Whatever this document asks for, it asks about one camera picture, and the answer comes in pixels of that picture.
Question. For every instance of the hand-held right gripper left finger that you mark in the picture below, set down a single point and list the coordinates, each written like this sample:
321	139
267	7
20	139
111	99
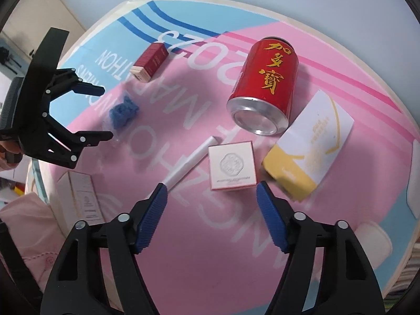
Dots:
154	216

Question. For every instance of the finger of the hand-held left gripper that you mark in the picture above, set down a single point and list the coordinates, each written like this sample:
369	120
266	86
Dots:
88	89
98	136

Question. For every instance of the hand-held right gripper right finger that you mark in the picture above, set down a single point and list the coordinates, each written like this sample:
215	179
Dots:
270	216

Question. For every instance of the blue item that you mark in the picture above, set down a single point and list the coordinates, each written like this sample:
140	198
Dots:
123	110

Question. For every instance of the white tube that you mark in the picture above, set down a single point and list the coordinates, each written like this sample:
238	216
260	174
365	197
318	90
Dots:
190	164

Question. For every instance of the white box with gold edges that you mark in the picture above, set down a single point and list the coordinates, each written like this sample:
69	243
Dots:
78	197

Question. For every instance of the small red box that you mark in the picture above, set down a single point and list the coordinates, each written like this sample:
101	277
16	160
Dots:
152	59

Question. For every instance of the red drink can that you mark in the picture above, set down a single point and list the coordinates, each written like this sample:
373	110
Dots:
269	72

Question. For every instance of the person's left hand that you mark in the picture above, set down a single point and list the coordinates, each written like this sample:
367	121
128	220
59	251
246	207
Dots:
8	147

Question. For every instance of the pink and blue printed tablecloth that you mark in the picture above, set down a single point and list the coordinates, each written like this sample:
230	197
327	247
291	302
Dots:
203	256

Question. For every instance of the square white box pink edges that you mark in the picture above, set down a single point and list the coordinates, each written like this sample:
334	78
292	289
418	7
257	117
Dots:
231	165

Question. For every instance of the white and yellow box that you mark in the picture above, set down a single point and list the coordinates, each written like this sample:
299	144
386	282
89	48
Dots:
315	137

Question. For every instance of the white cabinet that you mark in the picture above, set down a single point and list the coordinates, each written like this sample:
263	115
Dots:
39	6

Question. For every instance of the pink clothing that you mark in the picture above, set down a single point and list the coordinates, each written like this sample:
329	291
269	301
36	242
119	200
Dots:
26	236

